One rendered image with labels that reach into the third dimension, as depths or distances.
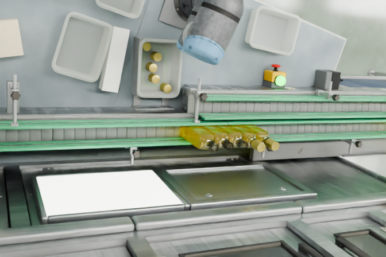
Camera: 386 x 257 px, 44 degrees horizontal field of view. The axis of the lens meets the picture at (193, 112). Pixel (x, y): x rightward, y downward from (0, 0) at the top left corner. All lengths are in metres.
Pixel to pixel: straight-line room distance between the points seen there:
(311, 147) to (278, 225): 0.76
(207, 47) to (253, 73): 0.83
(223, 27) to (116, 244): 0.64
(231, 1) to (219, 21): 0.06
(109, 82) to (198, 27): 0.60
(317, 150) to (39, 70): 1.24
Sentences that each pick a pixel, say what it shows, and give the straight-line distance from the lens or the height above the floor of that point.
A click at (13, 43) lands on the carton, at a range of 1.74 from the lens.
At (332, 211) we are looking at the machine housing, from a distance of 1.65.
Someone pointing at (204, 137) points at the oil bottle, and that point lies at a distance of 1.68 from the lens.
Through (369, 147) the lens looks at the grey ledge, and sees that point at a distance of 2.43.
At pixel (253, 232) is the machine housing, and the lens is 1.45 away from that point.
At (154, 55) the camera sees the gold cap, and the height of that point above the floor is 0.81.
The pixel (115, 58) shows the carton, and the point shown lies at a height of 0.81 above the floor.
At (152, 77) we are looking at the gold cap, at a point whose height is 0.81.
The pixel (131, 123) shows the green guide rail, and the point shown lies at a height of 0.95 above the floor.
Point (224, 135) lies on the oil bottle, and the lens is 1.71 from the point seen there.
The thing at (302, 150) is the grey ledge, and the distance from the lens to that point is 2.18.
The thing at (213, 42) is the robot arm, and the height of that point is 1.38.
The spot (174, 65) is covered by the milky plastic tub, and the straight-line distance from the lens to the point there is 1.89.
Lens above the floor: 2.55
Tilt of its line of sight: 64 degrees down
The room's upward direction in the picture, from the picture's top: 120 degrees clockwise
